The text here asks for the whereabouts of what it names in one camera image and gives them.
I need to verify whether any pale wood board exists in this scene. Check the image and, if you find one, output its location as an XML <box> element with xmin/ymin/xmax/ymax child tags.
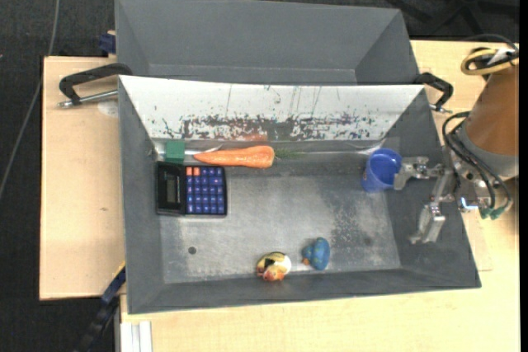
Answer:
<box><xmin>39</xmin><ymin>54</ymin><xmax>127</xmax><ymax>302</ymax></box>

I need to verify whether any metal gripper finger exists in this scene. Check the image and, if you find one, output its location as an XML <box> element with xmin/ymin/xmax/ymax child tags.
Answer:
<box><xmin>408</xmin><ymin>201</ymin><xmax>448</xmax><ymax>246</ymax></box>
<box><xmin>393</xmin><ymin>156</ymin><xmax>446</xmax><ymax>191</ymax></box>

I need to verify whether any black and blue calculator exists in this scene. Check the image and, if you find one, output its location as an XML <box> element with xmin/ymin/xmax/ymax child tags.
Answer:
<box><xmin>154</xmin><ymin>161</ymin><xmax>229</xmax><ymax>218</ymax></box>

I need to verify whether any grey metal bin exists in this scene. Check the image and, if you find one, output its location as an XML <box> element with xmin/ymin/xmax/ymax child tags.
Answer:
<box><xmin>113</xmin><ymin>0</ymin><xmax>483</xmax><ymax>315</ymax></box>

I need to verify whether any blue cup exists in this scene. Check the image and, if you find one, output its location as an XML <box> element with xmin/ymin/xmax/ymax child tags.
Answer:
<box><xmin>361</xmin><ymin>148</ymin><xmax>403</xmax><ymax>194</ymax></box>

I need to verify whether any orange toy carrot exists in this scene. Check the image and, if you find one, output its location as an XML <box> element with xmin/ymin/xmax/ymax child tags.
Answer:
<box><xmin>192</xmin><ymin>144</ymin><xmax>309</xmax><ymax>170</ymax></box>

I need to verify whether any blue toy duck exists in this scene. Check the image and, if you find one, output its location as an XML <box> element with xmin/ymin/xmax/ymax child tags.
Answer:
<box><xmin>300</xmin><ymin>237</ymin><xmax>332</xmax><ymax>272</ymax></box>

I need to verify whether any yellow toy duck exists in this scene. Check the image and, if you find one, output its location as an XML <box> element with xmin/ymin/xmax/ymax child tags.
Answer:
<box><xmin>255</xmin><ymin>251</ymin><xmax>293</xmax><ymax>283</ymax></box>

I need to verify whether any green cube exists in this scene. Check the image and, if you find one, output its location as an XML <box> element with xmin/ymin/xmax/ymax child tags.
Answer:
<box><xmin>164</xmin><ymin>140</ymin><xmax>186</xmax><ymax>163</ymax></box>

